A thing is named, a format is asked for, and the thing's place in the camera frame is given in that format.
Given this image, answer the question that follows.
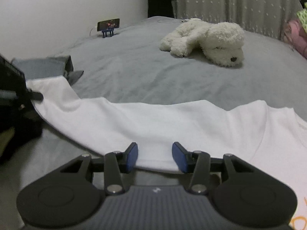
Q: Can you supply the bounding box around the white t-shirt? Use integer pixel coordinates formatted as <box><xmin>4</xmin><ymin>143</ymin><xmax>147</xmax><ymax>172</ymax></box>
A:
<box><xmin>26</xmin><ymin>76</ymin><xmax>306</xmax><ymax>229</ymax></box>

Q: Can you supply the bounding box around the grey storage bag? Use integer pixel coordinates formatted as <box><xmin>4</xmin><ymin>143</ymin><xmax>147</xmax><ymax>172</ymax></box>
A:
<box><xmin>12</xmin><ymin>56</ymin><xmax>84</xmax><ymax>85</ymax></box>

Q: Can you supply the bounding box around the blue phone stand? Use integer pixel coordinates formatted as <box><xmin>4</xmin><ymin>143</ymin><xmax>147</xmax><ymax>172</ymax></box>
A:
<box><xmin>101</xmin><ymin>28</ymin><xmax>114</xmax><ymax>38</ymax></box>

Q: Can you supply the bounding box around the smartphone on stand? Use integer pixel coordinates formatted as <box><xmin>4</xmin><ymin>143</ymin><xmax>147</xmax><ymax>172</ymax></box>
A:
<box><xmin>97</xmin><ymin>18</ymin><xmax>120</xmax><ymax>32</ymax></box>

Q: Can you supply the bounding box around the white plush dog toy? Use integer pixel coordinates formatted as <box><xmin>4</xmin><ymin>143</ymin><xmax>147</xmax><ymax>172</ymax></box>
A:
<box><xmin>160</xmin><ymin>18</ymin><xmax>245</xmax><ymax>67</ymax></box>

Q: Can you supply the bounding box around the pink folded quilt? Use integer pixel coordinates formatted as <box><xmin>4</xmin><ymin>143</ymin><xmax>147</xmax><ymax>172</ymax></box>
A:
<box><xmin>284</xmin><ymin>19</ymin><xmax>306</xmax><ymax>58</ymax></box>

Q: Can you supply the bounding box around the green patterned garment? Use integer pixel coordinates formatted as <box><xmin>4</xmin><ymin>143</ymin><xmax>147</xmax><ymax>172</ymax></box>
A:
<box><xmin>297</xmin><ymin>2</ymin><xmax>307</xmax><ymax>33</ymax></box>

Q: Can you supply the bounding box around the grey star pattern curtain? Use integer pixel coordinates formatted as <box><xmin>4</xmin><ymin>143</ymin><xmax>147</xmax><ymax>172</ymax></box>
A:
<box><xmin>175</xmin><ymin>0</ymin><xmax>302</xmax><ymax>40</ymax></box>

